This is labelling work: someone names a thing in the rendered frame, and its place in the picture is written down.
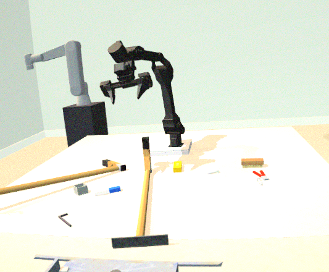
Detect red-handled pliers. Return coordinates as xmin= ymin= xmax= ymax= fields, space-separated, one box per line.
xmin=252 ymin=171 xmax=268 ymax=181

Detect long-handled scraper with black blade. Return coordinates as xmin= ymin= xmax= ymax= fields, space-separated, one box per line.
xmin=111 ymin=137 xmax=169 ymax=249

